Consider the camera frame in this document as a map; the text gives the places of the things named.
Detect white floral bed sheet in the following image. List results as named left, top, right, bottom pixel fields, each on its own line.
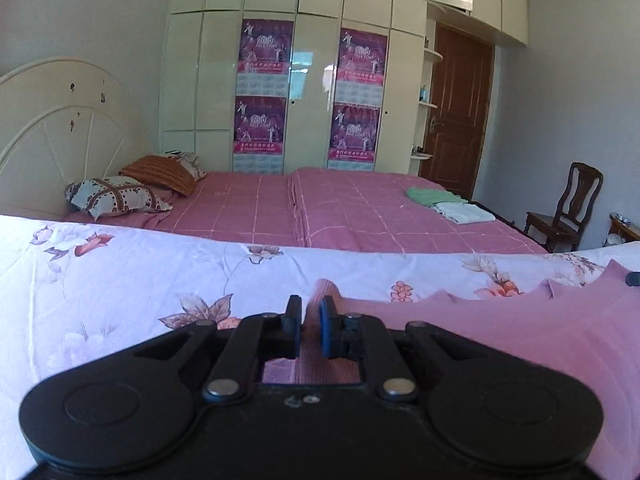
left=0, top=214, right=640, bottom=478

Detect purple wall poster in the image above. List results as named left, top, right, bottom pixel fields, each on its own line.
left=333, top=28, right=390, bottom=106
left=327, top=103, right=381, bottom=171
left=236, top=19, right=295, bottom=99
left=232, top=96, right=287, bottom=175

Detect cream corner shelves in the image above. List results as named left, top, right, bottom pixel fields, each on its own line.
left=409, top=47, right=444, bottom=162

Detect floral pillow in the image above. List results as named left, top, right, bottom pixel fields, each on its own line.
left=164, top=151, right=207, bottom=182

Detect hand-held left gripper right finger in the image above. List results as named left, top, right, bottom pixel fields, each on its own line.
left=319, top=295, right=482, bottom=404

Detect cream wardrobe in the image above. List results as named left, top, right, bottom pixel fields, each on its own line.
left=158, top=0, right=529, bottom=177

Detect green folded cloth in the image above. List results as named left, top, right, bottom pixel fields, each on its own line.
left=405, top=187, right=469, bottom=207

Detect cream round headboard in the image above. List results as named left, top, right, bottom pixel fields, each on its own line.
left=0, top=57, right=152, bottom=222

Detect orange knit pillow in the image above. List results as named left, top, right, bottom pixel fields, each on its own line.
left=119, top=155, right=199, bottom=197

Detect pink checked blanket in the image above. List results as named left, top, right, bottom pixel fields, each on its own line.
left=62, top=167, right=549, bottom=256

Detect wooden side table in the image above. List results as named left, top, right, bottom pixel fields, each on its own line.
left=606, top=212, right=640, bottom=247

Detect white folded cloth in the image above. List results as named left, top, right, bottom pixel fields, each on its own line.
left=432, top=201, right=496, bottom=225

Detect dark wooden chair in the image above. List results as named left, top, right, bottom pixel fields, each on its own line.
left=523, top=161, right=604, bottom=254

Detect white brown patterned pillow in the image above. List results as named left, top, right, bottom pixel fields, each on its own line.
left=64, top=176, right=174, bottom=221

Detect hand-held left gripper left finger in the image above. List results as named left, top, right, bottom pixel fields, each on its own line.
left=132, top=294, right=304, bottom=404

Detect brown wooden door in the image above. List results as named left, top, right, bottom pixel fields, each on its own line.
left=418, top=22, right=496, bottom=201

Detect pink long-sleeve sweater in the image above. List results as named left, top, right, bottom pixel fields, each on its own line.
left=262, top=259, right=640, bottom=476

